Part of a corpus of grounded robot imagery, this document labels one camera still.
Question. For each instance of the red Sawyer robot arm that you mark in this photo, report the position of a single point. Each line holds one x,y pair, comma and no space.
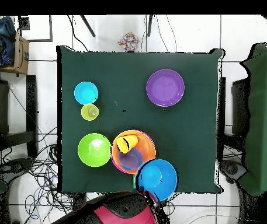
123,212

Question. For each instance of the yellow-orange plastic cup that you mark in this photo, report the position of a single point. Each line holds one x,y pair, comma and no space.
121,145
133,140

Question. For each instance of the translucent yellow plastic cup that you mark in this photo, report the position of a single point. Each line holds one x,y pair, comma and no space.
90,112

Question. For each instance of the large blue plastic bowl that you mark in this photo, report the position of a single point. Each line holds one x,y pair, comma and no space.
156,177

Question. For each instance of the translucent blue ribbed bowl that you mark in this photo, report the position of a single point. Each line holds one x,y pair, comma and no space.
129,159

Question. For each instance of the black bench frame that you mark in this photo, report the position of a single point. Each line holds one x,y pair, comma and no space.
31,105

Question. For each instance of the colourful patterned box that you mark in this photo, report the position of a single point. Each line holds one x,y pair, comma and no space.
128,42

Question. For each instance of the green plastic bowl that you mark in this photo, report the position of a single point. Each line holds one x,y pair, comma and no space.
94,150

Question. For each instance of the green plastic cup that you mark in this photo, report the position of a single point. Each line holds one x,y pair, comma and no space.
134,180

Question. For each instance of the small cyan plastic bowl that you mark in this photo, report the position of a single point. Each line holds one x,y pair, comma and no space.
86,92

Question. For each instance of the large pink plastic bowl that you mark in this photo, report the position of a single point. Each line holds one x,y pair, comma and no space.
152,142

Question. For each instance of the purple plastic bowl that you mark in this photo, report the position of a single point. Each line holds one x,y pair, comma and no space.
165,88

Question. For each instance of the black tripod leg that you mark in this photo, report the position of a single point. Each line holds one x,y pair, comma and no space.
149,25
88,26

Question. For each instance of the dark green tablecloth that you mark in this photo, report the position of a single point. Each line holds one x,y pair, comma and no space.
100,70

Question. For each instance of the brown cardboard box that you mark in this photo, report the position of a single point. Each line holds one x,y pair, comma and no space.
21,56

